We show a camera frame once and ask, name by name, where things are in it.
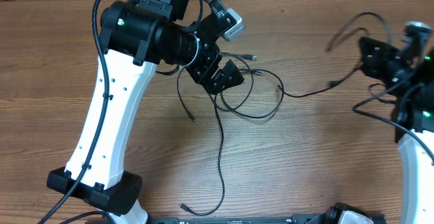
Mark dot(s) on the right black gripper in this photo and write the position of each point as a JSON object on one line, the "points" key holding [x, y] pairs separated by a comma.
{"points": [[375, 51]]}

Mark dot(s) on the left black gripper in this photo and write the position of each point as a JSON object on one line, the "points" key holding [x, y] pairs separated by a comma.
{"points": [[217, 83]]}

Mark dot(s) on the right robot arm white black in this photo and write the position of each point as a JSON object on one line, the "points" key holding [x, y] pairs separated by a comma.
{"points": [[407, 74]]}

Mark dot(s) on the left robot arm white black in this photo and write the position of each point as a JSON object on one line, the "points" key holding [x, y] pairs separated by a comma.
{"points": [[132, 37]]}

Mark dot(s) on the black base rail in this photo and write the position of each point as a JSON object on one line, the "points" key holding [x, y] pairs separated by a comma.
{"points": [[338, 213]]}

